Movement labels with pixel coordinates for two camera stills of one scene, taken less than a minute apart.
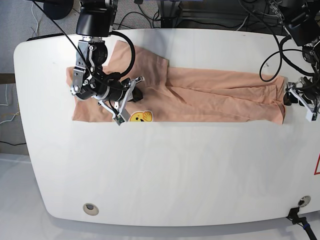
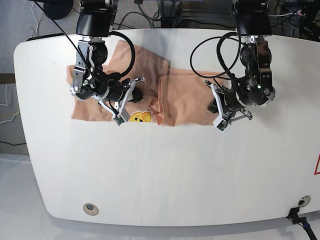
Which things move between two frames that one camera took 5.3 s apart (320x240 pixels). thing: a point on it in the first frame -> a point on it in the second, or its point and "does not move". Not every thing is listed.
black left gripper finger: x=287 y=99 -> x=212 y=107
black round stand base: x=56 y=9 does not move
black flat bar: x=45 y=36 does not move
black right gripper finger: x=137 y=95 does not move
